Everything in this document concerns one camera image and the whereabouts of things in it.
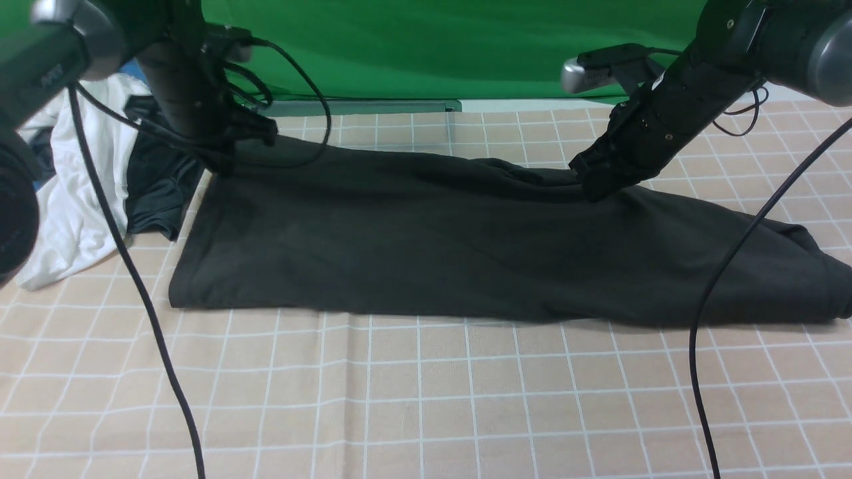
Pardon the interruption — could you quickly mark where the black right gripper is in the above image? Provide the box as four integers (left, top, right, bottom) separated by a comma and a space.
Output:
569, 42, 764, 202

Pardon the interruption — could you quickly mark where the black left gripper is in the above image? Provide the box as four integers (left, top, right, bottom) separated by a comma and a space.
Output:
137, 40, 279, 176

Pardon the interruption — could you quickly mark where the dark gray long-sleeved shirt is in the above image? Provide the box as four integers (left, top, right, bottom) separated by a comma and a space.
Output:
168, 135, 852, 328

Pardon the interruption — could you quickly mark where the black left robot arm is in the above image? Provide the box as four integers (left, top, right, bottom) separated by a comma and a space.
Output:
2, 1, 278, 284

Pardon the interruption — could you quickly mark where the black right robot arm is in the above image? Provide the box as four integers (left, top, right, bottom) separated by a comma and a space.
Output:
562, 1, 851, 202

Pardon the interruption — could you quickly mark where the dark teal crumpled shirt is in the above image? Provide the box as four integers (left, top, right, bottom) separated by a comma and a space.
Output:
124, 95, 204, 242

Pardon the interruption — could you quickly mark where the white crumpled shirt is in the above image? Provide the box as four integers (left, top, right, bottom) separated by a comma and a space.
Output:
15, 92, 137, 291

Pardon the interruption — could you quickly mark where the green metal base bar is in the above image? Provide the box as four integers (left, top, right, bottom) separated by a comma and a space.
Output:
260, 99, 463, 118

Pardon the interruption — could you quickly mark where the blue crumpled garment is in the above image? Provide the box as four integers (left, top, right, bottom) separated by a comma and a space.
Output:
27, 59, 149, 191

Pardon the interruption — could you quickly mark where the green backdrop cloth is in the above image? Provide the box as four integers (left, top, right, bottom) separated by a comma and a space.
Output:
0, 0, 766, 107

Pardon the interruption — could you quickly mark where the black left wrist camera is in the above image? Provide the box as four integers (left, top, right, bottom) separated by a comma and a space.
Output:
201, 23, 253, 63

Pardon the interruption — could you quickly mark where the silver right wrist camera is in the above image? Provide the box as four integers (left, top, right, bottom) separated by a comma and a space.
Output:
560, 43, 666, 95

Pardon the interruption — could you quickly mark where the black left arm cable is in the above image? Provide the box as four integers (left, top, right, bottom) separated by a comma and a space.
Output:
67, 37, 333, 479

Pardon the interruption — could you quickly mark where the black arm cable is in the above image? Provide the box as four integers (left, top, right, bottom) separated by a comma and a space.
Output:
646, 47, 852, 479
67, 37, 333, 479

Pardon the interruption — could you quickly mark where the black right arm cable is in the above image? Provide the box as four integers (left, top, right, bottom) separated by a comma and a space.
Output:
646, 47, 852, 479

